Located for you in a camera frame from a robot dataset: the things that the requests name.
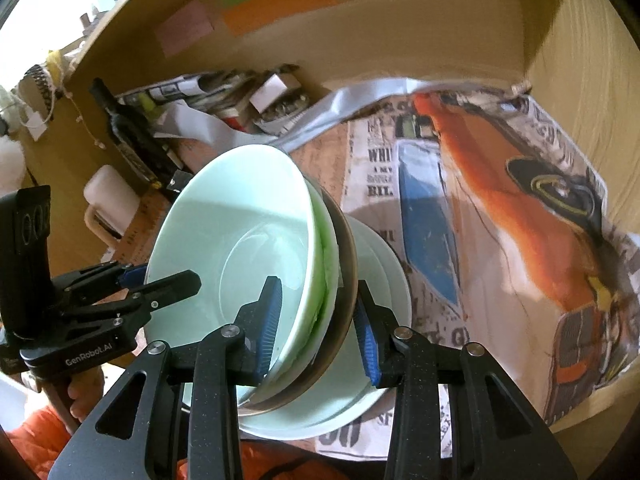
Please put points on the small white paper box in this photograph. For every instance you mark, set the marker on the small white paper box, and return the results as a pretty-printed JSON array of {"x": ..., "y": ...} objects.
[{"x": 272, "y": 90}]

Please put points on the white plush toy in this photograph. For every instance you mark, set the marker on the white plush toy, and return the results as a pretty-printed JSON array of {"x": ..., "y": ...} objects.
[{"x": 10, "y": 165}]

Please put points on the brown braided headband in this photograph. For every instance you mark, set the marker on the brown braided headband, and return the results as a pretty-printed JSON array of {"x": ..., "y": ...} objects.
[{"x": 45, "y": 87}]

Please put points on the dark brown plate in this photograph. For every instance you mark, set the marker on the dark brown plate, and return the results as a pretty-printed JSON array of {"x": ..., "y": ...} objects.
[{"x": 346, "y": 260}]

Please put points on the orange sticky note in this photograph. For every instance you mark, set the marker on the orange sticky note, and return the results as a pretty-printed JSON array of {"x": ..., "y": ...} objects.
[{"x": 280, "y": 5}]

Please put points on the light green bowl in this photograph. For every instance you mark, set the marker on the light green bowl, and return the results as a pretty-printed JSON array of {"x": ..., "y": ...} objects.
[{"x": 225, "y": 220}]

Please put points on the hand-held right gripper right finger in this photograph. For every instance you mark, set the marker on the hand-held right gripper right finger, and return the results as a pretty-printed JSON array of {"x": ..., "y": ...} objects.
[{"x": 367, "y": 340}]

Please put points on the person's left hand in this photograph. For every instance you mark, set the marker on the person's left hand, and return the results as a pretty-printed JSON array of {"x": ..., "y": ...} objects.
[{"x": 87, "y": 390}]

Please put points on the white paper tag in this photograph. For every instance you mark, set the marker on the white paper tag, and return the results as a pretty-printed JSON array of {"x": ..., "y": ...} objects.
[{"x": 37, "y": 127}]

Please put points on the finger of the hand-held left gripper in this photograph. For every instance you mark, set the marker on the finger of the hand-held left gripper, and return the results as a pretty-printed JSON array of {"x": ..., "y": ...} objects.
[
  {"x": 135, "y": 275},
  {"x": 175, "y": 285}
]

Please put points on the light blue plate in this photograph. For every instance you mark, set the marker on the light blue plate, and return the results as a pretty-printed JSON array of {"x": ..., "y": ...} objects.
[{"x": 385, "y": 280}]

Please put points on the car print newspaper mat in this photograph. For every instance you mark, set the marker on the car print newspaper mat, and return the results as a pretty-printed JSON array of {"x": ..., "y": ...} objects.
[{"x": 500, "y": 210}]

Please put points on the pile of folded newspapers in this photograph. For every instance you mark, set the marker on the pile of folded newspapers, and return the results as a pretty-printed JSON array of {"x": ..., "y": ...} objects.
[{"x": 200, "y": 87}]

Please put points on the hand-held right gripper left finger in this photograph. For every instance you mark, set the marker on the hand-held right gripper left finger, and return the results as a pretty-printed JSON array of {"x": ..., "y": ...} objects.
[{"x": 270, "y": 325}]

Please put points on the wooden desk shelf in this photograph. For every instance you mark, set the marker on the wooden desk shelf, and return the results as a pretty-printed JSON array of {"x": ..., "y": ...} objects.
[{"x": 400, "y": 45}]

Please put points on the dark wine bottle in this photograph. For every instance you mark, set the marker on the dark wine bottle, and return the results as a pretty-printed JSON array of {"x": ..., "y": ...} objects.
[{"x": 132, "y": 135}]

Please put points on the pink sticky note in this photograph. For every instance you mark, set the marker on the pink sticky note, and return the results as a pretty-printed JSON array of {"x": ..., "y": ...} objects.
[{"x": 185, "y": 27}]

